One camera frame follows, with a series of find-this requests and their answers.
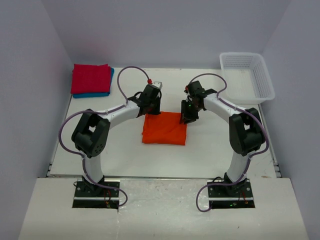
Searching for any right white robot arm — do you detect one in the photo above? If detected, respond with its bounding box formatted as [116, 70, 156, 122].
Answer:
[180, 80, 267, 188]

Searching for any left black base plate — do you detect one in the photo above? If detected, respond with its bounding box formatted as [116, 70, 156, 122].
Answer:
[73, 178, 120, 200]

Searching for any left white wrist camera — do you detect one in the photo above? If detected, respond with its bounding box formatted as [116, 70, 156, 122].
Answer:
[152, 81, 163, 90]

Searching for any folded blue t shirt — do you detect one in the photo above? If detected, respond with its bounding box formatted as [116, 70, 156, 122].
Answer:
[72, 67, 115, 99]

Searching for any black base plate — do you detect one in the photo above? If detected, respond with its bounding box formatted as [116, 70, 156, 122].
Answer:
[73, 178, 120, 200]
[207, 178, 253, 200]

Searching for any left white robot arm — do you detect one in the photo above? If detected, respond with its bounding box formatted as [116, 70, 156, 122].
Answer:
[71, 81, 163, 188]

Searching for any white plastic basket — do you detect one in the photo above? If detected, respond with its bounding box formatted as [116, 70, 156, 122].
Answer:
[219, 52, 275, 105]

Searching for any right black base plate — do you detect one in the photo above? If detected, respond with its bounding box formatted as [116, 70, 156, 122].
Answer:
[207, 178, 253, 200]

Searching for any orange t shirt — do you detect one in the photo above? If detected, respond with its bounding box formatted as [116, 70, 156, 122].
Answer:
[142, 111, 187, 146]

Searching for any folded red t shirt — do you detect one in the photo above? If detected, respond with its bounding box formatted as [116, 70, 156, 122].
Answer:
[70, 64, 112, 94]

